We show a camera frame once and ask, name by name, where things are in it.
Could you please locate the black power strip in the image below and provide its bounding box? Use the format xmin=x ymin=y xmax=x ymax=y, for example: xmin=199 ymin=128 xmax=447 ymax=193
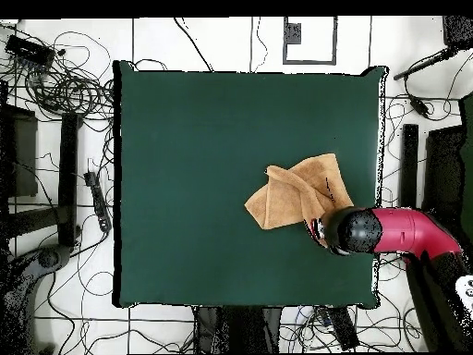
xmin=83 ymin=170 xmax=113 ymax=233
xmin=324 ymin=305 xmax=360 ymax=351

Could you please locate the black flat panel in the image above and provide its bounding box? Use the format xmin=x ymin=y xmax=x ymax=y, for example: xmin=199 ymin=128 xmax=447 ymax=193
xmin=421 ymin=124 xmax=466 ymax=221

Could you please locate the grey wheeled stand base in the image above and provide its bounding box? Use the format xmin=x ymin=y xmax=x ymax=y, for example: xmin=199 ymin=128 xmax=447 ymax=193
xmin=0 ymin=242 xmax=73 ymax=354

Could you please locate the black electronics box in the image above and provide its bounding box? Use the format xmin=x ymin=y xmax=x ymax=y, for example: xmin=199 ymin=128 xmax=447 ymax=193
xmin=5 ymin=34 xmax=55 ymax=67

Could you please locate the long black bar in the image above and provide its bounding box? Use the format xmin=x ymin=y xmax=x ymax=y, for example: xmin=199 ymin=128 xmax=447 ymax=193
xmin=56 ymin=111 xmax=83 ymax=248
xmin=400 ymin=123 xmax=420 ymax=209

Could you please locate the grey floor outlet frame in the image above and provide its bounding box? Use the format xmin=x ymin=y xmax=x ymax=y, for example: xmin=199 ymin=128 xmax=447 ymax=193
xmin=282 ymin=15 xmax=338 ymax=67

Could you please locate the dark green table cloth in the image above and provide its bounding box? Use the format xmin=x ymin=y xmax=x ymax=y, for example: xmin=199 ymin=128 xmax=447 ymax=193
xmin=112 ymin=59 xmax=387 ymax=310

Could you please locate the black flat box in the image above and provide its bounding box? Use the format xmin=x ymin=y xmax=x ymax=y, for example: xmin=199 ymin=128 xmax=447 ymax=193
xmin=0 ymin=104 xmax=39 ymax=199

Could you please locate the black power adapter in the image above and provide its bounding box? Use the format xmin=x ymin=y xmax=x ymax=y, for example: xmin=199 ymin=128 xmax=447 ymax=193
xmin=408 ymin=94 xmax=431 ymax=120

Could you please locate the black square box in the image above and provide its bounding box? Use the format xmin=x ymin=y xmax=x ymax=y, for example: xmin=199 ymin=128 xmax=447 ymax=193
xmin=442 ymin=15 xmax=473 ymax=48

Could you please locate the tangled black cable bundle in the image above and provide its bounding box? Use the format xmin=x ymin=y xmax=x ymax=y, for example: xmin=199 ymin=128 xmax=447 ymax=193
xmin=0 ymin=21 xmax=115 ymax=123

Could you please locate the yellow terry towel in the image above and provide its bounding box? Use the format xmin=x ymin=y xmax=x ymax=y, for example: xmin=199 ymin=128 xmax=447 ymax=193
xmin=244 ymin=153 xmax=355 ymax=250

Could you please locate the black rod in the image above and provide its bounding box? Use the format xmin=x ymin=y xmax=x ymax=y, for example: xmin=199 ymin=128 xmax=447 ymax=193
xmin=392 ymin=45 xmax=461 ymax=81

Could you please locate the black robot stand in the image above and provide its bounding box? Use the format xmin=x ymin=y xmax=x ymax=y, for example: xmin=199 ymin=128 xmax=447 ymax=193
xmin=193 ymin=305 xmax=284 ymax=354

